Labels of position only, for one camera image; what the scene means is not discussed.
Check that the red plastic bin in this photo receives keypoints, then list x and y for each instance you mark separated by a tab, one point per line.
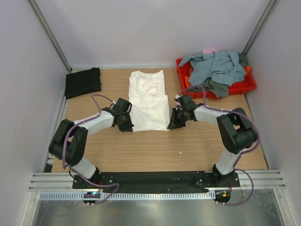
198	91

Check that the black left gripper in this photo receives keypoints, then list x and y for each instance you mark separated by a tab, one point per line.
128	127

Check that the dark grey t-shirt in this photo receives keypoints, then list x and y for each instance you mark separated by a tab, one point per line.
221	90

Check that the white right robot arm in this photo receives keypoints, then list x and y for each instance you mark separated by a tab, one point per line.
237	131

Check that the white t-shirt with print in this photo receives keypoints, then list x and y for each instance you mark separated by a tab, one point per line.
150	105

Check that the slotted grey cable duct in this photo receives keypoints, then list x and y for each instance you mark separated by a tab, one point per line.
94	196

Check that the blue-grey t-shirt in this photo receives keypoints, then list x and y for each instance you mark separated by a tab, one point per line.
221	67

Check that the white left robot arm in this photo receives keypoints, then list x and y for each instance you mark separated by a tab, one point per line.
69	141

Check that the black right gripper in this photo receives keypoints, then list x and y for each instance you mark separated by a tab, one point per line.
174	123

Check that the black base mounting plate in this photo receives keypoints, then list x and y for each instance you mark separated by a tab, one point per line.
167	182

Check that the folded black t-shirt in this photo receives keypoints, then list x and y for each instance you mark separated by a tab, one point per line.
82	82

